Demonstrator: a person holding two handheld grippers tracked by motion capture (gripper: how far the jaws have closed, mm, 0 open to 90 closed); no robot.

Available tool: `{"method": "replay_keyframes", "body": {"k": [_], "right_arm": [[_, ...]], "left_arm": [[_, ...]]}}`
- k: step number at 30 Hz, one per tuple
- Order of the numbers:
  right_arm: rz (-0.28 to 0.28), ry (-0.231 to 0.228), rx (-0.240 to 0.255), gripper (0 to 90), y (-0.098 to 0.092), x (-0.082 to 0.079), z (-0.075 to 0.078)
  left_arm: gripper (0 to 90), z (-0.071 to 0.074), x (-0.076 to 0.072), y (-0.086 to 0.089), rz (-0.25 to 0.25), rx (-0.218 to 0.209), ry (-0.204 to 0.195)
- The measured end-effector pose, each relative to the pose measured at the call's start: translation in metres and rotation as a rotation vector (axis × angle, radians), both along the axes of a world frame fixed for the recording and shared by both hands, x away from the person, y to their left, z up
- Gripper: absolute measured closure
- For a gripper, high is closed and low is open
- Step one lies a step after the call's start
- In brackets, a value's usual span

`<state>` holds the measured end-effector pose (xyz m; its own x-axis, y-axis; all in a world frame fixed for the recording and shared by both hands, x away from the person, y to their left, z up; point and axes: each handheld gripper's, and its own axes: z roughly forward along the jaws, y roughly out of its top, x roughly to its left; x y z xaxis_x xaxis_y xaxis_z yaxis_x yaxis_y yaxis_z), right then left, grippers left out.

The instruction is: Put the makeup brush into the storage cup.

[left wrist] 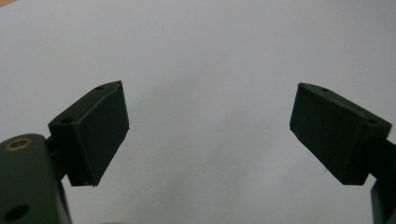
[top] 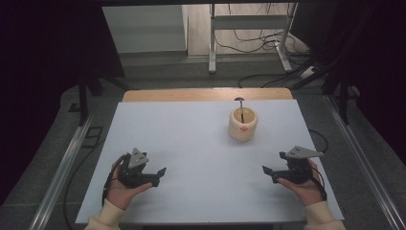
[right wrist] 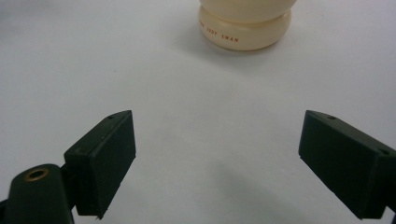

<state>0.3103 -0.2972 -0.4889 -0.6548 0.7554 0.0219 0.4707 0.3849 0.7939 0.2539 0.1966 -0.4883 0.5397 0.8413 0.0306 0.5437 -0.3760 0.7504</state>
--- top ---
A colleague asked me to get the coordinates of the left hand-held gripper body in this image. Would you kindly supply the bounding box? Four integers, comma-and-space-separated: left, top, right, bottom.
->
117, 148, 153, 189

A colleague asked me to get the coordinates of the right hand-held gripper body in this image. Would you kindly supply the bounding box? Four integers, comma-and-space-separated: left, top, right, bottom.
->
279, 146, 325, 186

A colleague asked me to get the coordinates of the cream ceramic cup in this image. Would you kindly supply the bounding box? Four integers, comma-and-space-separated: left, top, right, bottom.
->
228, 105, 259, 144

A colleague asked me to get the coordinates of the person's right hand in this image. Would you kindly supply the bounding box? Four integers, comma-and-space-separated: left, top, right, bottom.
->
277, 158, 327, 207

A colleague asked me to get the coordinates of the person's left hand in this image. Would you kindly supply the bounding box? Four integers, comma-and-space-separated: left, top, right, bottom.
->
104, 162, 154, 211

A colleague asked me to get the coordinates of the white board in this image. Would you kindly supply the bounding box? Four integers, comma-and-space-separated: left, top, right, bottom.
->
75, 99, 345, 224

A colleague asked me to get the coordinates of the black metal stand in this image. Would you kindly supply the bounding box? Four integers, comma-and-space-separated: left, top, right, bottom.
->
321, 68, 352, 126
68, 75, 132, 127

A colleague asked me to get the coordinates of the wooden table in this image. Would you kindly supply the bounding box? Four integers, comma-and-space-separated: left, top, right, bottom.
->
122, 87, 294, 104

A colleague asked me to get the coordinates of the white power strip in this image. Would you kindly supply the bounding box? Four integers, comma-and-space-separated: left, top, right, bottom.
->
300, 65, 319, 80

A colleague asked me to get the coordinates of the dark curtain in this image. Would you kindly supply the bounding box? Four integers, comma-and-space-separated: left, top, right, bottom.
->
0, 0, 126, 206
288, 0, 406, 158

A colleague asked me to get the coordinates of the white cabinet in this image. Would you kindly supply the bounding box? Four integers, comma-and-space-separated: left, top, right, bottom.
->
101, 4, 190, 54

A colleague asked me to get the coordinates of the right hand-held gripper black cable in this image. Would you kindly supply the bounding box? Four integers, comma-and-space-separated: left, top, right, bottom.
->
306, 165, 328, 202

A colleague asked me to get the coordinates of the hand-held gripper black cable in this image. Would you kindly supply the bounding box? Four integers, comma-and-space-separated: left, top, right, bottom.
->
306, 165, 328, 202
101, 153, 129, 207

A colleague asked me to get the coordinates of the left hand-held gripper black cable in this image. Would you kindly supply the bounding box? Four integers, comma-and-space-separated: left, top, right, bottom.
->
101, 153, 129, 207

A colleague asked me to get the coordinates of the black looped cable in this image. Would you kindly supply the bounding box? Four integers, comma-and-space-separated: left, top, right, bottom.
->
307, 128, 329, 154

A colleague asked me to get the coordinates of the black floor bracket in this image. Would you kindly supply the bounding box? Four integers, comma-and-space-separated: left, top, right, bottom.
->
80, 126, 104, 149

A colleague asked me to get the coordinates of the aluminium rail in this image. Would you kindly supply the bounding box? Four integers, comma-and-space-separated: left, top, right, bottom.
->
28, 111, 97, 230
324, 95, 406, 230

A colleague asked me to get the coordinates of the long black cable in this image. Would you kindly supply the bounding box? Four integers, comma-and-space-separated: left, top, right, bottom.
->
62, 139, 106, 230

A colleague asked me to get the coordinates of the black floor cable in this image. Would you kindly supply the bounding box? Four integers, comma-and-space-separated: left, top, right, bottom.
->
237, 71, 303, 89

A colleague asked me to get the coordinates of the tangle of black floor cables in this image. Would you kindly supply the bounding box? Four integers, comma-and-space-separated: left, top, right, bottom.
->
213, 3, 311, 56

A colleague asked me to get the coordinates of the white metal desk frame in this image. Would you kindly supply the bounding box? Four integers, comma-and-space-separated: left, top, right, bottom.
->
208, 3, 300, 75

